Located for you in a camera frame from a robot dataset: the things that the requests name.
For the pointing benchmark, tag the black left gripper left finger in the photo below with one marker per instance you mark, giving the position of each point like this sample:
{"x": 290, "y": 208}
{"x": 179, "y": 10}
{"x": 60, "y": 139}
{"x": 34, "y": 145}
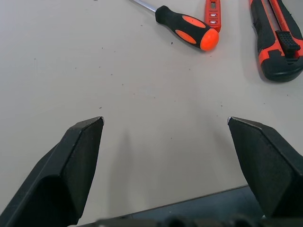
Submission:
{"x": 59, "y": 175}

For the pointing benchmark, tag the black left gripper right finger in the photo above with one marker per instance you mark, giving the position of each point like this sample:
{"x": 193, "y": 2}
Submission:
{"x": 267, "y": 170}

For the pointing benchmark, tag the black and orange utility knife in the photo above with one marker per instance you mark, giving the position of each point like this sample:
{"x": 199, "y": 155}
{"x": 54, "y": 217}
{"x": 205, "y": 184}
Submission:
{"x": 278, "y": 40}

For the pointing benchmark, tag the black and orange screwdriver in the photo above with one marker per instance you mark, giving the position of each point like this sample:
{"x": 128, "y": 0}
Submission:
{"x": 187, "y": 28}

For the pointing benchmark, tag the red digital tester pen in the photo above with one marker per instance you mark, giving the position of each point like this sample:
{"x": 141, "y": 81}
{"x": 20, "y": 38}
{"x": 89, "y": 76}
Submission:
{"x": 213, "y": 15}

